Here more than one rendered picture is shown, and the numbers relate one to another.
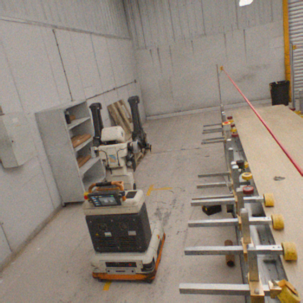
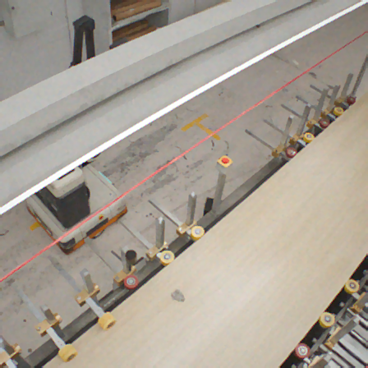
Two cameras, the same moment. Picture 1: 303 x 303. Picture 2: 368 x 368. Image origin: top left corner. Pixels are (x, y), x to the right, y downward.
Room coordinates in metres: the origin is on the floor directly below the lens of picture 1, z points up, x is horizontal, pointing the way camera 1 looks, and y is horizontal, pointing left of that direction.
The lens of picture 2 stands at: (1.08, -1.30, 2.89)
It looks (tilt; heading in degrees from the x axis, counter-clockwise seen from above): 50 degrees down; 24
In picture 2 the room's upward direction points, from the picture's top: 5 degrees clockwise
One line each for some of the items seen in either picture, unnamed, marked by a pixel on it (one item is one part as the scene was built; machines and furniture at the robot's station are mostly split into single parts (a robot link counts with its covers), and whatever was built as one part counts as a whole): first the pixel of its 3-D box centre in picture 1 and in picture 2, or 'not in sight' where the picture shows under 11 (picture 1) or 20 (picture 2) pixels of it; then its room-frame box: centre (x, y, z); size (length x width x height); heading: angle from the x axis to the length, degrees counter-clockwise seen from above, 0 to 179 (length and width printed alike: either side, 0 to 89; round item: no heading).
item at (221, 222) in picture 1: (231, 222); (39, 317); (1.40, -0.41, 0.95); 0.50 x 0.04 x 0.04; 74
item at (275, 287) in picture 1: (283, 290); not in sight; (0.88, -0.43, 0.95); 0.10 x 0.04 x 0.10; 74
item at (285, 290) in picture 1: (287, 293); not in sight; (0.87, -0.45, 0.93); 0.09 x 0.08 x 0.09; 74
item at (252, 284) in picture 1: (255, 286); not in sight; (0.92, -0.34, 0.95); 0.14 x 0.06 x 0.05; 164
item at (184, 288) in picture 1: (222, 289); not in sight; (0.94, -0.21, 0.95); 0.36 x 0.03 x 0.03; 74
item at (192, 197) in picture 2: (231, 163); (190, 218); (2.39, -0.76, 0.90); 0.04 x 0.04 x 0.48; 74
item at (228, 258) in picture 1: (229, 252); not in sight; (2.27, -0.62, 0.04); 0.30 x 0.08 x 0.08; 164
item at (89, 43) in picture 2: (100, 123); (89, 45); (3.00, 0.41, 1.40); 0.11 x 0.06 x 0.43; 74
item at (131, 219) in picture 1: (118, 216); (57, 177); (2.40, 0.37, 0.59); 0.55 x 0.34 x 0.83; 74
